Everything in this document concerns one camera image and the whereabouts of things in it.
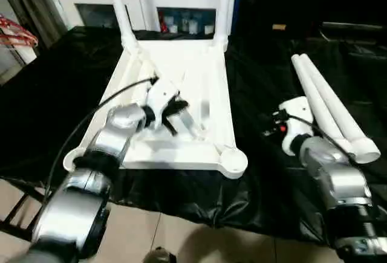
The white plastic table top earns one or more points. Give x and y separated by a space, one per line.
199 72

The white plastic table leg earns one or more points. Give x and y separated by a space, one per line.
314 99
226 9
121 9
335 102

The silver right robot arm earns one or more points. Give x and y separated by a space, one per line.
335 172

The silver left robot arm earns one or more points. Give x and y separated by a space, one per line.
90 169

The red bottle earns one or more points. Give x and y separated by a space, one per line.
164 26

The small yellow label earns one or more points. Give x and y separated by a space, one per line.
278 27

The black metal bar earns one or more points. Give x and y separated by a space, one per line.
350 28

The black mat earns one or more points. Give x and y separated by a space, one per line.
45 109

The grey curtain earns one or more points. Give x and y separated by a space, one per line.
36 3

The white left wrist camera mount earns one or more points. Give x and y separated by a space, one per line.
160 96

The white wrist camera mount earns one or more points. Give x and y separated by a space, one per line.
160 96
297 115

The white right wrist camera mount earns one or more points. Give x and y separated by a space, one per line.
297 115

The black folding frame bar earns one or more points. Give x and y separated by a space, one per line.
18 211

